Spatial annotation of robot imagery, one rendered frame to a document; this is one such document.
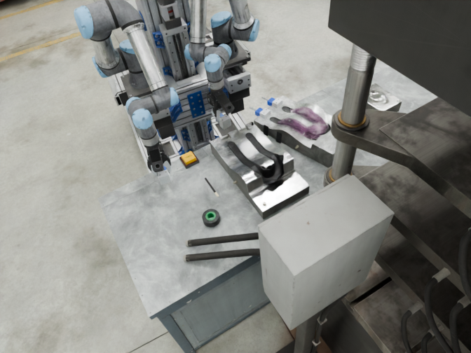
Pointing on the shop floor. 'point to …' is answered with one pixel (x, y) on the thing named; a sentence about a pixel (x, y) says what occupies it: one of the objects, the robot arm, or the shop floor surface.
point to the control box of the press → (320, 254)
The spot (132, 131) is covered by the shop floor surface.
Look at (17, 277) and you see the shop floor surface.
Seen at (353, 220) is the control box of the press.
